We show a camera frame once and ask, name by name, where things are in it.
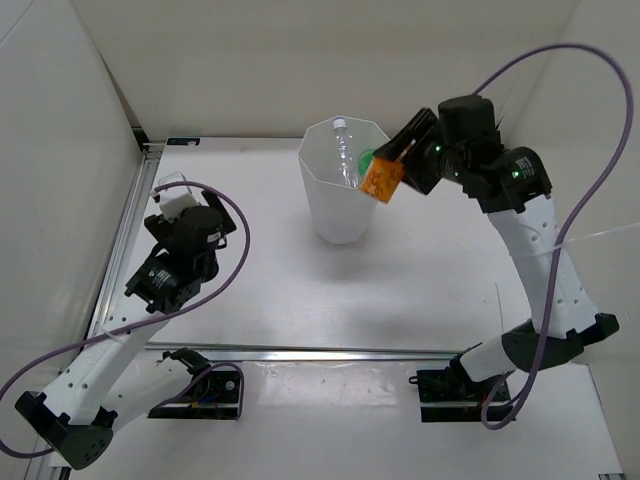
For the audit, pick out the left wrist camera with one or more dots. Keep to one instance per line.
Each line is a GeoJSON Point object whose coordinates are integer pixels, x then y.
{"type": "Point", "coordinates": [172, 195]}

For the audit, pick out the aluminium rail front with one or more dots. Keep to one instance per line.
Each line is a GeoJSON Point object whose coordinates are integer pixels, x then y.
{"type": "Point", "coordinates": [262, 353]}

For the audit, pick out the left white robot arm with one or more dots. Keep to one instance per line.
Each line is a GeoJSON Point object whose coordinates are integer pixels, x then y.
{"type": "Point", "coordinates": [79, 413]}

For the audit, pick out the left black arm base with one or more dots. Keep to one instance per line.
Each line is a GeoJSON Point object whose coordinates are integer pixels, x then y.
{"type": "Point", "coordinates": [219, 395]}

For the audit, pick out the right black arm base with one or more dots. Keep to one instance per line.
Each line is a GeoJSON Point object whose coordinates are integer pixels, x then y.
{"type": "Point", "coordinates": [442, 401]}

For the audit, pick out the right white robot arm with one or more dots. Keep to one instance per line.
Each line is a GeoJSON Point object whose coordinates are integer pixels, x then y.
{"type": "Point", "coordinates": [460, 142]}

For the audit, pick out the white octagonal plastic bin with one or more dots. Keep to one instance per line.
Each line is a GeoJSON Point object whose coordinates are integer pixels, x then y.
{"type": "Point", "coordinates": [339, 214]}

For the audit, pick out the orange juice bottle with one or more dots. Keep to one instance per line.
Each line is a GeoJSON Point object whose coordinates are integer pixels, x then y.
{"type": "Point", "coordinates": [381, 179]}

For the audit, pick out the green plastic soda bottle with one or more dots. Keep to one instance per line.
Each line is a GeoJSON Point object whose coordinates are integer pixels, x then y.
{"type": "Point", "coordinates": [364, 161]}

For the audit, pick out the clear unlabeled plastic bottle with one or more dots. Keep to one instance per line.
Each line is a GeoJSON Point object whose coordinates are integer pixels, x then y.
{"type": "Point", "coordinates": [347, 164]}

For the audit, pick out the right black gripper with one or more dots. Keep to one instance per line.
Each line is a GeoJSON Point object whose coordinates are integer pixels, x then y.
{"type": "Point", "coordinates": [420, 129]}

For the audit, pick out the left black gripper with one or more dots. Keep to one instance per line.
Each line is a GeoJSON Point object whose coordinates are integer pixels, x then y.
{"type": "Point", "coordinates": [159, 227]}

